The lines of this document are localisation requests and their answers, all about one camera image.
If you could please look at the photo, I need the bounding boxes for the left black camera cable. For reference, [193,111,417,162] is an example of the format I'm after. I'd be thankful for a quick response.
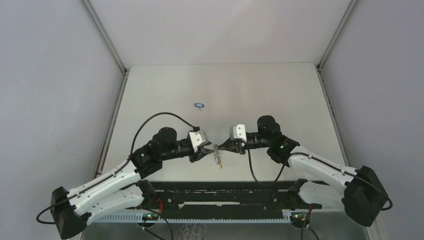
[35,111,201,225]

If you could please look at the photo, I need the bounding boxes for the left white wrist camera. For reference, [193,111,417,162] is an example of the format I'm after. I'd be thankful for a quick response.
[188,129,211,152]

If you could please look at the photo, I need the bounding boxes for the white slotted cable duct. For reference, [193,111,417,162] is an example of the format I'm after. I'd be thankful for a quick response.
[94,210,293,224]

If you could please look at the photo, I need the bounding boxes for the right aluminium frame post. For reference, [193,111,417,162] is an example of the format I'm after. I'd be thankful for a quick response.
[316,0,361,72]

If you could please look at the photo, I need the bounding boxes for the left electronics board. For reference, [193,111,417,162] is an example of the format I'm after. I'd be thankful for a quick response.
[142,212,160,221]

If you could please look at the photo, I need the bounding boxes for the aluminium frame post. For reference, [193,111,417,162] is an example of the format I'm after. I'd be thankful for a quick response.
[316,0,361,72]
[80,0,129,75]

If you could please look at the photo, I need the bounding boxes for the electronics board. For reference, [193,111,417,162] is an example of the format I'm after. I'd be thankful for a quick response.
[142,212,160,221]
[290,213,310,229]

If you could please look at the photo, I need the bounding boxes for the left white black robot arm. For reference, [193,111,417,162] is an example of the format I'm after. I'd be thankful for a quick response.
[50,127,211,240]

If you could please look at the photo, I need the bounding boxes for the right electronics board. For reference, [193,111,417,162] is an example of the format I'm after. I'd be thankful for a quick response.
[290,213,310,229]

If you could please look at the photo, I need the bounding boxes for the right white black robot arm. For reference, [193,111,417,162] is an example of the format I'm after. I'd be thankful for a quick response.
[217,115,393,227]

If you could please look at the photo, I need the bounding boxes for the left aluminium frame post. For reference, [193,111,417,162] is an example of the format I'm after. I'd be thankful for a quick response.
[80,0,129,75]

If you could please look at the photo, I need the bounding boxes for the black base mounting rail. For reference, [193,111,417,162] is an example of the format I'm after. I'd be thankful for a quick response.
[136,180,322,218]

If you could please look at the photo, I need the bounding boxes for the blue tagged key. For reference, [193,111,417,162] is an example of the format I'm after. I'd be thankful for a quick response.
[193,102,205,111]

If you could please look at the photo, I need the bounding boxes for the metal keyring with yellow tag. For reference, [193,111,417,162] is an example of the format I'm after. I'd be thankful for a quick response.
[213,144,223,169]

